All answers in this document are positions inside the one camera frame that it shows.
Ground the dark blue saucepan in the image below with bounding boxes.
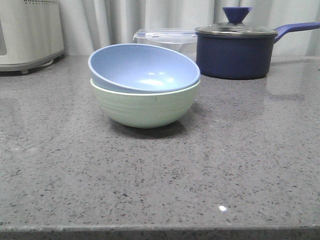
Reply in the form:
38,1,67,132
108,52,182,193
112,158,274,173
195,22,320,80

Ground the glass lid with blue knob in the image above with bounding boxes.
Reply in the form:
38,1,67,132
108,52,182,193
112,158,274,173
195,6,278,37

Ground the clear plastic food container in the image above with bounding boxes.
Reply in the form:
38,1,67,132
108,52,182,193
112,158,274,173
133,28,198,62

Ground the light green bowl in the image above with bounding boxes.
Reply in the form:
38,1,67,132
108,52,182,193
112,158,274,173
90,79,201,129

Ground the white kitchen appliance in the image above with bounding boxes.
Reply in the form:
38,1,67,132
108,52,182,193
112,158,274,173
0,0,65,73

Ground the light blue bowl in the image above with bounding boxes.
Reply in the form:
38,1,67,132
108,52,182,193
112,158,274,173
88,43,200,94

